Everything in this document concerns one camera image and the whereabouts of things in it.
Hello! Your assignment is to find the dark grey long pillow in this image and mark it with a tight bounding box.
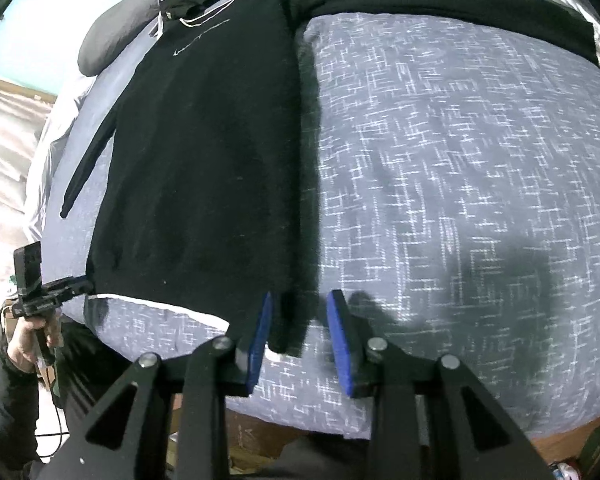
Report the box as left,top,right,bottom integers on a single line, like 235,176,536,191
77,0,164,79

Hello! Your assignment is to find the light grey quilt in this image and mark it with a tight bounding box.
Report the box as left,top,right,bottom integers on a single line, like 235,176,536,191
22,77,107,242

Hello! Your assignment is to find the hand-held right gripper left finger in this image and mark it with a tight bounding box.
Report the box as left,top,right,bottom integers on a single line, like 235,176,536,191
45,290,276,480

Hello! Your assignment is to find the person's left hand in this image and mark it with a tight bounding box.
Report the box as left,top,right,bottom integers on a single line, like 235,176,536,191
5,317,64,376

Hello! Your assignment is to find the wooden strip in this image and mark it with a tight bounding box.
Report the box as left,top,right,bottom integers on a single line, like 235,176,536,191
0,77,57,107

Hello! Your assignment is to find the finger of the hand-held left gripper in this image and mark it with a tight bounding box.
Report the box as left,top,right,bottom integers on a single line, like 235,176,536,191
54,275,96,303

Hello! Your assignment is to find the black sweater with white trim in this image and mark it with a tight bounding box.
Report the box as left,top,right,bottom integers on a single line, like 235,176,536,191
60,0,600,357

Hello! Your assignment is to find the black cable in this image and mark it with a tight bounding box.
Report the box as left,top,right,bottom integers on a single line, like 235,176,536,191
36,387,67,462

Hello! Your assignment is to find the person's left forearm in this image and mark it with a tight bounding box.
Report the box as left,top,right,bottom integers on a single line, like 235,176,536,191
0,347,57,472

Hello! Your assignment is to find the blue patterned bed cover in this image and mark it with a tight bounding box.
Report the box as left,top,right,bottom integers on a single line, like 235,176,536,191
42,0,600,441

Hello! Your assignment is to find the folded black white garment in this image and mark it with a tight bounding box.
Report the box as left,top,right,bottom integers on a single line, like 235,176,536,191
495,0,600,87

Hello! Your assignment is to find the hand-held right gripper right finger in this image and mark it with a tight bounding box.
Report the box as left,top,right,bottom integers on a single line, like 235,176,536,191
326,289,556,480

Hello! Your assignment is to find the cream curtain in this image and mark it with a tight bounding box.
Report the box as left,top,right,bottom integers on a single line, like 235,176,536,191
0,74,57,293

